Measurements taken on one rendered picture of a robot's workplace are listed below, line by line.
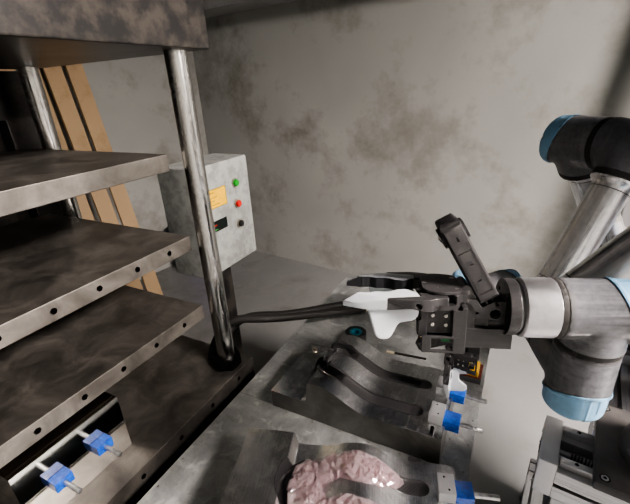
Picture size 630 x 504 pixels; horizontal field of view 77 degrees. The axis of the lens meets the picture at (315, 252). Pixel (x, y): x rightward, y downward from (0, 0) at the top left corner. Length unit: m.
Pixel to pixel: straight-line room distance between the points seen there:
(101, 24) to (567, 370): 1.01
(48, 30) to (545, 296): 0.91
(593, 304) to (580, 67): 2.50
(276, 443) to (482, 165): 2.48
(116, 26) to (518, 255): 2.83
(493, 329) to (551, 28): 2.58
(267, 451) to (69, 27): 0.98
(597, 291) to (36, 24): 0.96
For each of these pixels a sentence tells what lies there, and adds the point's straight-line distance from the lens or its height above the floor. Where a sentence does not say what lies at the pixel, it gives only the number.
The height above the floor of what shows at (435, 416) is 0.91.
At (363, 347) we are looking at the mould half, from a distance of 1.31.
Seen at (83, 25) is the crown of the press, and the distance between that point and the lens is 0.99.
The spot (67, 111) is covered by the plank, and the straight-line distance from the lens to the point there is 3.57.
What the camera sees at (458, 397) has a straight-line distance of 1.22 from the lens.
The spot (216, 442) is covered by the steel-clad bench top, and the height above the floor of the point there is 0.80.
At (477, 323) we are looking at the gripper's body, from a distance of 0.55.
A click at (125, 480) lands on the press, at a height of 0.78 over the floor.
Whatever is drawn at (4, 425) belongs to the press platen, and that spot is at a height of 1.04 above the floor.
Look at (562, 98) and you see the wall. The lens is 2.99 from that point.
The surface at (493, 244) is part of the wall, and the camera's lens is 3.23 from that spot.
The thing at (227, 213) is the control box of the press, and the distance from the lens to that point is 1.51.
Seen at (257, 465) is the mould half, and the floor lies 0.91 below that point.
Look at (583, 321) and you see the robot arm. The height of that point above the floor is 1.44.
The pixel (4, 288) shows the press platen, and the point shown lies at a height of 1.29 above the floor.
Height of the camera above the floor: 1.71
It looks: 23 degrees down
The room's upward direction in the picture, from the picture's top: 3 degrees counter-clockwise
